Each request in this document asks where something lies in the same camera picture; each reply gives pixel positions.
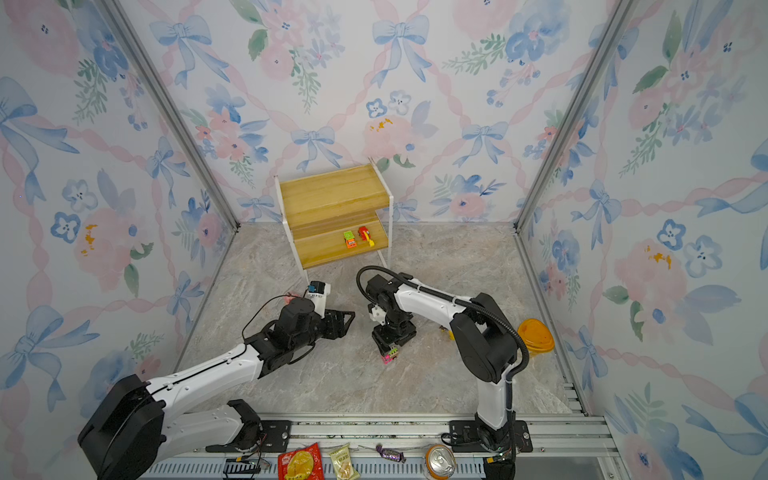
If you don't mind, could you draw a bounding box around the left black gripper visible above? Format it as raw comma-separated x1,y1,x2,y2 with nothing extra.
291,309,356,355

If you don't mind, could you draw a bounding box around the pink toy car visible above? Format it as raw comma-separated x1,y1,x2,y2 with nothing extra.
382,347,399,364

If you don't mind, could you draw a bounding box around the green orange toy truck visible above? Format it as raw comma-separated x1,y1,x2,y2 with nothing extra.
343,231,357,249

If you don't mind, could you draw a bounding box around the red yellow toy excavator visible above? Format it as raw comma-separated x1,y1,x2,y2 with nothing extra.
358,226,375,247

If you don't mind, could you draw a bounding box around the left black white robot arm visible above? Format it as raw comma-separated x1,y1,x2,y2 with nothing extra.
78,297,355,479

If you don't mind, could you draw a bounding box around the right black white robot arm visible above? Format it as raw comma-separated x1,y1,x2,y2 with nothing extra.
356,267,530,453

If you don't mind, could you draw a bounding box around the purple wrapped candy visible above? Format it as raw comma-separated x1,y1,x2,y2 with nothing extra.
375,444,406,463

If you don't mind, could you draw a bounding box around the green snack packet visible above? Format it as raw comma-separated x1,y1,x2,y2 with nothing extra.
329,444,360,480

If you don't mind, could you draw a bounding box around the red snack packet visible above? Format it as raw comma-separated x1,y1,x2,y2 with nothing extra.
277,443,325,480

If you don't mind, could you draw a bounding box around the silver drink can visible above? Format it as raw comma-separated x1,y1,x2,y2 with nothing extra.
424,444,458,480

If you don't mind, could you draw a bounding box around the orange lid plastic cup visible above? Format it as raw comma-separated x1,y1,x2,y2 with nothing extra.
517,318,555,357

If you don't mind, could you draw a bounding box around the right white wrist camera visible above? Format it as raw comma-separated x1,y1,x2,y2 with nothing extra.
368,303,386,325

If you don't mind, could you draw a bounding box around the left thin black cable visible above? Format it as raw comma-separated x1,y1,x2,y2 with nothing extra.
241,292,307,340

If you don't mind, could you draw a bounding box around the white frame wooden two-tier shelf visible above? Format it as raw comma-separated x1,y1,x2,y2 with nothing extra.
274,161,394,281

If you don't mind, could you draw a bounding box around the right black corrugated cable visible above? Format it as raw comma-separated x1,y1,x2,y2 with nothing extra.
355,265,530,421

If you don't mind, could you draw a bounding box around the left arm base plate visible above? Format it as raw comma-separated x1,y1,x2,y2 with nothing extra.
205,420,292,454

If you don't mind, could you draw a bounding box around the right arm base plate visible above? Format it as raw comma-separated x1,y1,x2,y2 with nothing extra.
441,420,533,456

